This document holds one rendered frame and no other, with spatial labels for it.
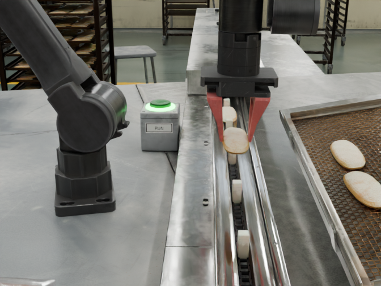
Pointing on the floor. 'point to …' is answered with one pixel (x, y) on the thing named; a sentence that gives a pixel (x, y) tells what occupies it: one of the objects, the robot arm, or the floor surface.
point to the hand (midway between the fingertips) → (235, 135)
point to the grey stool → (123, 53)
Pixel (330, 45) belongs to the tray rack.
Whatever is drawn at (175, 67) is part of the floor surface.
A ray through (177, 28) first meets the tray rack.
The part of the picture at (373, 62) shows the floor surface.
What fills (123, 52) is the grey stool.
